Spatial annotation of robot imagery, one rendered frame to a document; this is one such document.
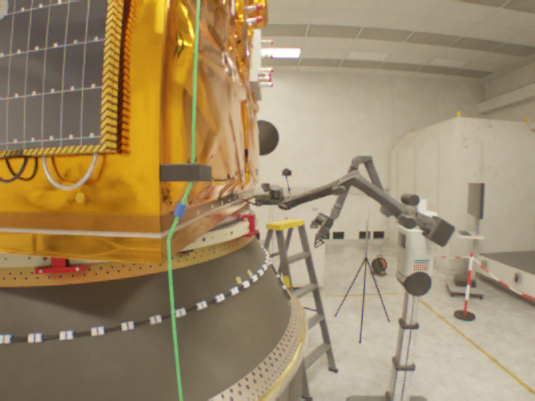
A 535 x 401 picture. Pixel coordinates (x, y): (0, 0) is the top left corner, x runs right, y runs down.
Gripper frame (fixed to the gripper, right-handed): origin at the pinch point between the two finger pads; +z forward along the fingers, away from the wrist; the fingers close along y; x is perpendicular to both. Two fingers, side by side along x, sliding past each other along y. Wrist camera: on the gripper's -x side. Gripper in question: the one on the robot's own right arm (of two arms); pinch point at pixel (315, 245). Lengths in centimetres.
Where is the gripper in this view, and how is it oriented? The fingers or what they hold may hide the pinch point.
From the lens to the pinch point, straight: 197.8
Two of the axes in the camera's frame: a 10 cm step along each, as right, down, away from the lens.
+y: -1.4, 0.7, -9.9
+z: -4.9, 8.6, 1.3
